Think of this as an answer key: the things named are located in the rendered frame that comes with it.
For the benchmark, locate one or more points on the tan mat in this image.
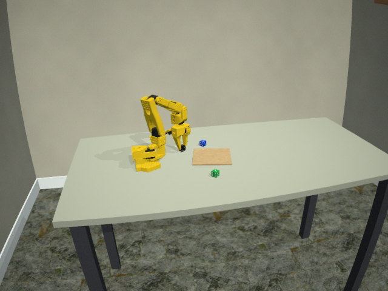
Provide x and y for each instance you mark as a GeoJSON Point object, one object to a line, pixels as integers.
{"type": "Point", "coordinates": [211, 157]}

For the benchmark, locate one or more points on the green die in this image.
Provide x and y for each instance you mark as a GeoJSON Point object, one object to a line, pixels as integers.
{"type": "Point", "coordinates": [215, 173]}

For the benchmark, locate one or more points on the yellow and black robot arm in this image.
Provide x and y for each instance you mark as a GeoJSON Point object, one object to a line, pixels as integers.
{"type": "Point", "coordinates": [146, 158]}

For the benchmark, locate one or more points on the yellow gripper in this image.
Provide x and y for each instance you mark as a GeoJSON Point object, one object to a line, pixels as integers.
{"type": "Point", "coordinates": [177, 131]}

